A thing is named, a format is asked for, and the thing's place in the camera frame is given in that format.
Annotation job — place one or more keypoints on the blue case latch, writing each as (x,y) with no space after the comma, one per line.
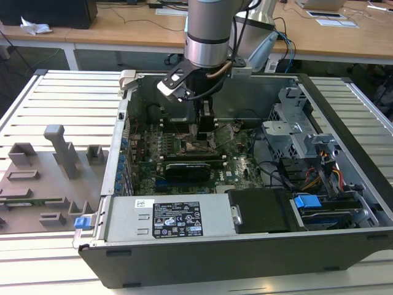
(81,222)

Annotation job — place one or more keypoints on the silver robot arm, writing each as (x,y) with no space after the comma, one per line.
(208,27)

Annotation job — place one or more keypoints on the wooden desk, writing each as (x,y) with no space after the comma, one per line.
(30,40)
(138,33)

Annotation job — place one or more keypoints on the black graphics card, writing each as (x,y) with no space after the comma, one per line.
(187,172)

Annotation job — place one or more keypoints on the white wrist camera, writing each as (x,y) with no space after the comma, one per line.
(167,87)

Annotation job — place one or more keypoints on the black power adapter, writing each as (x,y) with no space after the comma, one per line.
(155,5)

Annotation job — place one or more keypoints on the dark office chair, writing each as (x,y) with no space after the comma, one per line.
(385,98)

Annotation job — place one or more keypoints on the silver camera bracket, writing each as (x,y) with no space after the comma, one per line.
(242,71)

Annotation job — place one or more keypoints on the blue expansion slot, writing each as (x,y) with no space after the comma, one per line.
(161,184)

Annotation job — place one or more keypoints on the green motherboard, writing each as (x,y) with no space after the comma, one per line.
(239,153)

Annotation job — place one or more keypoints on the white box under desk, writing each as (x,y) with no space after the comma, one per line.
(271,66)

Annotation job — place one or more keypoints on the silver power supply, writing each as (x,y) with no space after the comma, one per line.
(122,209)

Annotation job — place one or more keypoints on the black PC case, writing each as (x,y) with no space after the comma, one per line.
(215,261)

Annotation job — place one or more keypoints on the silver laptop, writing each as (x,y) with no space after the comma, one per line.
(319,3)

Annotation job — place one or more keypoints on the black plastic shroud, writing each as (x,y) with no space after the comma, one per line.
(261,209)

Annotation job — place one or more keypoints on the CPU socket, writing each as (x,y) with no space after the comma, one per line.
(180,151)

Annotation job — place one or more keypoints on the metal drive cage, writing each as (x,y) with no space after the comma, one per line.
(285,132)

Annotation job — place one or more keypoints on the black computer box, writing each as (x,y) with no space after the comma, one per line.
(46,12)

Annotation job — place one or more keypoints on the crumpled white paper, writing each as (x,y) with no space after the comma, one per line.
(35,27)

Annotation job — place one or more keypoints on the green RAM stick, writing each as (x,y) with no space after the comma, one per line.
(30,202)

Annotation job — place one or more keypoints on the grey parts rack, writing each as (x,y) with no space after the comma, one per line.
(61,159)

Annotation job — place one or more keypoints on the hard disk in blue carrier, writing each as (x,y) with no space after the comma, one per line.
(307,202)

